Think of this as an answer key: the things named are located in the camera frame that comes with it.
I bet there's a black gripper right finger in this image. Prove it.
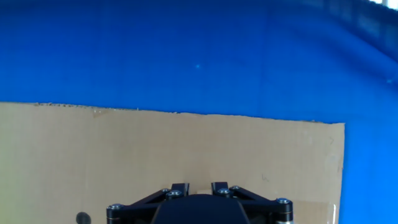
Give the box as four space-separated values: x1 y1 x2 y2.
211 182 294 224

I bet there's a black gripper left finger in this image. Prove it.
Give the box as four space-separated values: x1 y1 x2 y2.
106 182 190 224

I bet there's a clear tape strip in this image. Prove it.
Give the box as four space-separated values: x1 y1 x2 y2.
292 200 340 224

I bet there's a brown cardboard sheet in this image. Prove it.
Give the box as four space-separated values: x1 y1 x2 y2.
0 101 346 224

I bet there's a blue mountain print cloth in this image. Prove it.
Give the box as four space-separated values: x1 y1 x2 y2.
0 0 398 224

